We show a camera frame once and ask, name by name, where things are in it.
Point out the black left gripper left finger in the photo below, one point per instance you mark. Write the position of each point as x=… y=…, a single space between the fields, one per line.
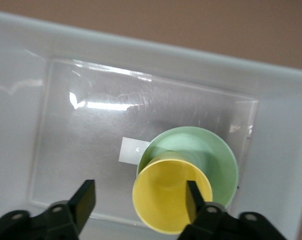
x=50 y=215

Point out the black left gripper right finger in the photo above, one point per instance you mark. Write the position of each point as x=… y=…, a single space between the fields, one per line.
x=221 y=220

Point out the yellow plastic cup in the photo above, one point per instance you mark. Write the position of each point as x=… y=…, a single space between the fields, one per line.
x=163 y=195

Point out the mint green bowl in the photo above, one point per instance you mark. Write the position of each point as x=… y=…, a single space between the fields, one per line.
x=205 y=155

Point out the translucent white plastic box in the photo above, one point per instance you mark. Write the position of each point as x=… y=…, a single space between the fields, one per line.
x=140 y=120

